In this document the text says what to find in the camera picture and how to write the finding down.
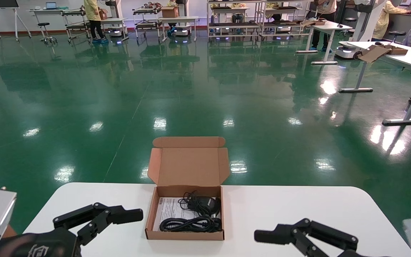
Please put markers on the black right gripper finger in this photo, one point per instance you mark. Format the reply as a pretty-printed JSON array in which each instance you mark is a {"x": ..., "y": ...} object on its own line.
[{"x": 316, "y": 233}]

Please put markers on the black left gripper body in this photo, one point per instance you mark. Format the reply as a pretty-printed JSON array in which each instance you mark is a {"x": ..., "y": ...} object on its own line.
[{"x": 41, "y": 244}]

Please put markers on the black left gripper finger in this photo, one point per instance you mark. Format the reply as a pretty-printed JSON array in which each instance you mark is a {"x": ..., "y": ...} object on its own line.
[{"x": 127, "y": 215}]

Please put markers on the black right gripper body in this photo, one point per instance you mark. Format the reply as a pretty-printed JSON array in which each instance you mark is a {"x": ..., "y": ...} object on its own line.
[{"x": 351, "y": 255}]

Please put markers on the brown cardboard storage box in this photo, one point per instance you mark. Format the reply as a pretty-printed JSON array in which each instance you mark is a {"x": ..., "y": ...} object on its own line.
[{"x": 187, "y": 167}]

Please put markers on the white robot base blue lights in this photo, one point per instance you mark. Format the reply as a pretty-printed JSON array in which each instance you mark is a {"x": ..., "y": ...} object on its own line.
[
  {"x": 182, "y": 30},
  {"x": 115, "y": 31}
]

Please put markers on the open flat cardboard box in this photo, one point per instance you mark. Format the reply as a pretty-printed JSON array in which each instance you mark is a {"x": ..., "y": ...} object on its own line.
[{"x": 376, "y": 53}]

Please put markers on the small carried cardboard box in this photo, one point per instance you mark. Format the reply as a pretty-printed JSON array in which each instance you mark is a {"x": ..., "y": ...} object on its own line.
[{"x": 103, "y": 14}]

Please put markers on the white printed manual sheet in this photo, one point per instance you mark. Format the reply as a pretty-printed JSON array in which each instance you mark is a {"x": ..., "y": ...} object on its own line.
[{"x": 168, "y": 210}]

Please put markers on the black power adapter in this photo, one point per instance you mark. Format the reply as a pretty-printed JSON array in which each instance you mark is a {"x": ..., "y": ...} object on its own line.
[{"x": 203, "y": 204}]

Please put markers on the metal trolley with brown items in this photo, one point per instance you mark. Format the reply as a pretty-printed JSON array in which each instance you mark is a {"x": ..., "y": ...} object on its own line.
[{"x": 147, "y": 25}]

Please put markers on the small white table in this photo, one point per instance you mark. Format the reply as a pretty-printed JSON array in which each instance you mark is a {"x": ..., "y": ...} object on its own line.
[{"x": 114, "y": 20}]

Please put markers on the metal trolley cart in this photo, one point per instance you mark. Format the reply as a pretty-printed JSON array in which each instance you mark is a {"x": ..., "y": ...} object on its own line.
[{"x": 75, "y": 25}]

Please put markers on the white table with thin legs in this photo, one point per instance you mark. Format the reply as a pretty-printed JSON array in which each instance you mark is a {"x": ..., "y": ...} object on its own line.
[{"x": 178, "y": 18}]

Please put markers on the person yellow coat black trousers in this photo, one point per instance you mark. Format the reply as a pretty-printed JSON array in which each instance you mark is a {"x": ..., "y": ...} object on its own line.
[{"x": 92, "y": 14}]

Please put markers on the black round stool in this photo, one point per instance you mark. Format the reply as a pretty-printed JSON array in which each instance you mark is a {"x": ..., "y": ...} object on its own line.
[{"x": 45, "y": 25}]

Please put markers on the white desk with T legs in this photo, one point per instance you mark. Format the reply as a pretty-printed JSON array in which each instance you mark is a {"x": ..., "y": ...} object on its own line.
[{"x": 334, "y": 26}]

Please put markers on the metal shelf rack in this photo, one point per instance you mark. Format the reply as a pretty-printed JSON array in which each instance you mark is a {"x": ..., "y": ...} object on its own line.
[
  {"x": 234, "y": 25},
  {"x": 284, "y": 25}
]

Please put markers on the person light top black trousers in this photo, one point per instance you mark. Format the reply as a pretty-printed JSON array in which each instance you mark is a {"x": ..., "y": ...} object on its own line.
[{"x": 325, "y": 18}]

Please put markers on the tall white robot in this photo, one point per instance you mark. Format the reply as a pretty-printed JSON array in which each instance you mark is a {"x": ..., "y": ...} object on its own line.
[{"x": 364, "y": 21}]

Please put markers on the white desk with laptop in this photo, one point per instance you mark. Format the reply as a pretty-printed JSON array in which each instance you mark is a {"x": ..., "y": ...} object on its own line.
[{"x": 41, "y": 11}]

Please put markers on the small open laptop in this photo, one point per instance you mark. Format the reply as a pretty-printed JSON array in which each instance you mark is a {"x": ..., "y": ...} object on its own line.
[{"x": 51, "y": 5}]

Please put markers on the seated person yellow coat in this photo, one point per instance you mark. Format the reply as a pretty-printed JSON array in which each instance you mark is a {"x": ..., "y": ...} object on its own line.
[{"x": 384, "y": 21}]

